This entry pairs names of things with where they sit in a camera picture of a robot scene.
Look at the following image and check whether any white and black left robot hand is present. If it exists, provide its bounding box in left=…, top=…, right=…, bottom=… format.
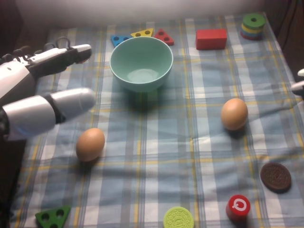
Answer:
left=0, top=37, right=97, bottom=143

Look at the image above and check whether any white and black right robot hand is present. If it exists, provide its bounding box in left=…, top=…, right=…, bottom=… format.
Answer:
left=291, top=68, right=304, bottom=98

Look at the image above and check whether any brown egg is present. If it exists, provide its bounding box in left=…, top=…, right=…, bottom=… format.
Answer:
left=75, top=127, right=105, bottom=162
left=220, top=98, right=249, bottom=131

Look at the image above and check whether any teal bowl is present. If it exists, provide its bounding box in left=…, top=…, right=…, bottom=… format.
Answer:
left=109, top=37, right=174, bottom=93

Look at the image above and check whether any brown sandwich cookie toy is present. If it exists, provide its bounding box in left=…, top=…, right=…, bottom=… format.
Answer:
left=260, top=162, right=292, bottom=193

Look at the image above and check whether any red rectangular block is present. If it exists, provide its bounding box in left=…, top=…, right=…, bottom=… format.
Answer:
left=196, top=28, right=228, bottom=50

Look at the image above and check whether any blue triangle block with holes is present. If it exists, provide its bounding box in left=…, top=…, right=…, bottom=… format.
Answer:
left=110, top=35, right=131, bottom=48

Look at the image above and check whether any yellow triangle block with holes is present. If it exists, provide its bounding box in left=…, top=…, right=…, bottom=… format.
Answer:
left=130, top=28, right=154, bottom=38

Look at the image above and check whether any green triangle block with holes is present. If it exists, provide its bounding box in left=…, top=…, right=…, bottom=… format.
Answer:
left=35, top=205, right=71, bottom=228

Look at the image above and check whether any red cylinder with white logo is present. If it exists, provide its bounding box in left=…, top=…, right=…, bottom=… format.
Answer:
left=225, top=194, right=251, bottom=223

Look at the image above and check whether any blue plaid tablecloth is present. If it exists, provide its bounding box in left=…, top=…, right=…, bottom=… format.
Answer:
left=9, top=13, right=304, bottom=228

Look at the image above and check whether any red triangle block with holes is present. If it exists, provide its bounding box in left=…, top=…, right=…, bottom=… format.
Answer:
left=153, top=28, right=175, bottom=46

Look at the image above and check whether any green sandwich cookie toy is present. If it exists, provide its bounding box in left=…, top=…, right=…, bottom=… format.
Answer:
left=163, top=206, right=195, bottom=228

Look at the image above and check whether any red stacking ring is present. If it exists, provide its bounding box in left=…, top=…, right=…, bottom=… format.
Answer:
left=240, top=32, right=263, bottom=41

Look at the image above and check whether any blue stacking ring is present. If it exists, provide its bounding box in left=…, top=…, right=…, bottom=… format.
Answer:
left=240, top=29, right=263, bottom=38

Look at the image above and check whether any yellow stacking ring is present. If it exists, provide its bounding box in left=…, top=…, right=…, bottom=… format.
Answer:
left=241, top=23, right=263, bottom=34

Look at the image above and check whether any green stacking ring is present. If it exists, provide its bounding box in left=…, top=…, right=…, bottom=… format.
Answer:
left=242, top=13, right=266, bottom=30

